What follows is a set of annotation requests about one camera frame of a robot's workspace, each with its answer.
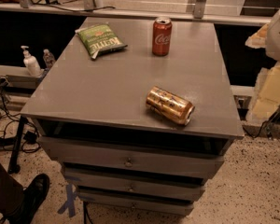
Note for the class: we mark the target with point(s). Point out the red coke can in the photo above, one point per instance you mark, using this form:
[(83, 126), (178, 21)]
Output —
[(162, 29)]

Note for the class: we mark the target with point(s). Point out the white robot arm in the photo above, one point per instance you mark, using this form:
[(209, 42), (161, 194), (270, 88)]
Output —
[(273, 37)]

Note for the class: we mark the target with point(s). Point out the gold drink can lying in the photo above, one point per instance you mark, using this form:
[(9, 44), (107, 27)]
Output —
[(169, 105)]

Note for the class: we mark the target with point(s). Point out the green jalapeno chip bag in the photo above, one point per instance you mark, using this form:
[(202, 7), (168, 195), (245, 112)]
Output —
[(100, 39)]

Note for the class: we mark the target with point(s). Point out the blue tape cross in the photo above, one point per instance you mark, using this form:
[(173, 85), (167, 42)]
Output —
[(69, 204)]

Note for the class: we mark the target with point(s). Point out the white pump dispenser bottle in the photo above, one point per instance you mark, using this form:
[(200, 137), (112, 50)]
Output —
[(31, 62)]

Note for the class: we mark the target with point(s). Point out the black shoe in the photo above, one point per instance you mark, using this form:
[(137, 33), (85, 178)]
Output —
[(33, 197)]

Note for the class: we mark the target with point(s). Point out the black stand leg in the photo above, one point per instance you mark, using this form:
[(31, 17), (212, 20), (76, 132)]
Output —
[(13, 167)]

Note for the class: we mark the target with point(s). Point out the brown trouser leg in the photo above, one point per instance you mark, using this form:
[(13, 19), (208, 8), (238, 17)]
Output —
[(11, 194)]

